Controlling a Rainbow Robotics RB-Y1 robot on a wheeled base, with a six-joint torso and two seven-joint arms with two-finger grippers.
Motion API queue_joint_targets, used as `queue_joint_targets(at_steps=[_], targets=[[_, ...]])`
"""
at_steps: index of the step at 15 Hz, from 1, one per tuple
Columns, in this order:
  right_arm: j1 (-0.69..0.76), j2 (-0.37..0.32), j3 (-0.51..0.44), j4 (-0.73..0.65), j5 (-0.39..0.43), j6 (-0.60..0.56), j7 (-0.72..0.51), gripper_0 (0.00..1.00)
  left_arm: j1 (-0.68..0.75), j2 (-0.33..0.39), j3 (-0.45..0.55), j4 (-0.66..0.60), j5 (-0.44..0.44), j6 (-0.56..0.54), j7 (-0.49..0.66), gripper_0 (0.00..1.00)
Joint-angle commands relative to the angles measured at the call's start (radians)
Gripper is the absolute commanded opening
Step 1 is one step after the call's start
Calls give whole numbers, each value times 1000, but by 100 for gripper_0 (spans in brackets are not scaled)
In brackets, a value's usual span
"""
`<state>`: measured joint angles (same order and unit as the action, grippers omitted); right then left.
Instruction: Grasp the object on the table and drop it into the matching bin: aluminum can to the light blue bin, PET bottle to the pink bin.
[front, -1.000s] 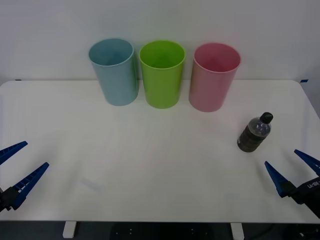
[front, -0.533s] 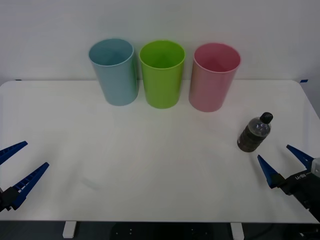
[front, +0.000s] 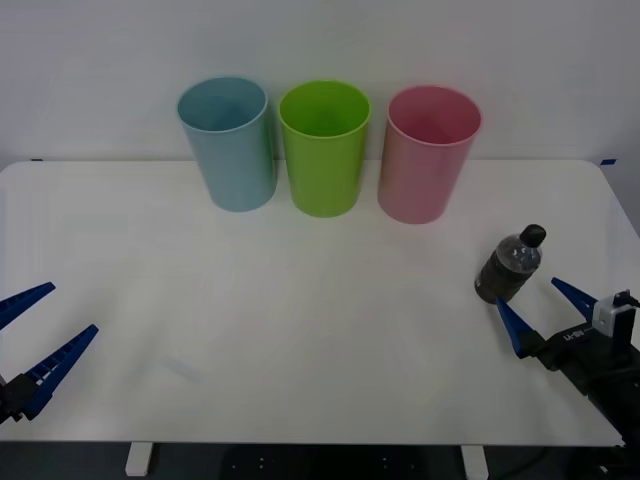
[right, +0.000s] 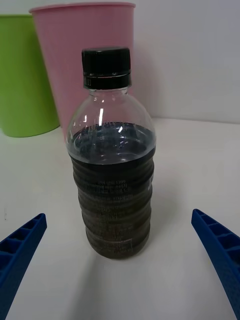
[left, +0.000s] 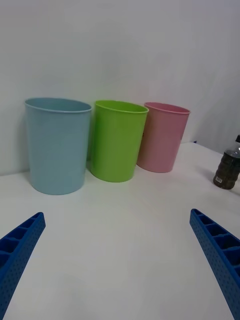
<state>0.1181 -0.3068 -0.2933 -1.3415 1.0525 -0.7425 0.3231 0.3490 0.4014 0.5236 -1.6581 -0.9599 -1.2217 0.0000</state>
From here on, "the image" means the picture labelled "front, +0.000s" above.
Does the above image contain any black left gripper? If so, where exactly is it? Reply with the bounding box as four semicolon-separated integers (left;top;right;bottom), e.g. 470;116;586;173
0;281;100;426

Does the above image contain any pink plastic bin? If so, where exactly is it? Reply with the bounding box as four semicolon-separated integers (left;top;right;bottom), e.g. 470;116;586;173
377;84;484;225

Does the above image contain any dark bottle with black cap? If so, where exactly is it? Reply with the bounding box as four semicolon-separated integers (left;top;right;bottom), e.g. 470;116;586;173
473;223;548;304

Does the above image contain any black cable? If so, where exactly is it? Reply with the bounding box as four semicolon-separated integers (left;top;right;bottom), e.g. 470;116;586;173
499;443;554;479

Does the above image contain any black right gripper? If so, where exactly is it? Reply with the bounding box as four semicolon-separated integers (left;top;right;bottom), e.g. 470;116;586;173
495;277;640;397

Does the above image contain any green plastic bin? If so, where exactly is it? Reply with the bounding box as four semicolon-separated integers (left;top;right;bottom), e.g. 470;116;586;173
278;79;372;219

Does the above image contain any white table leg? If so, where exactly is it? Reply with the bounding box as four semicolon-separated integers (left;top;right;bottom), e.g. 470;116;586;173
460;444;488;480
124;442;152;477

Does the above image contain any pale blue plastic bin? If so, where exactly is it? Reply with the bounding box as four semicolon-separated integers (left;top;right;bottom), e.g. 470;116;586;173
175;75;278;213

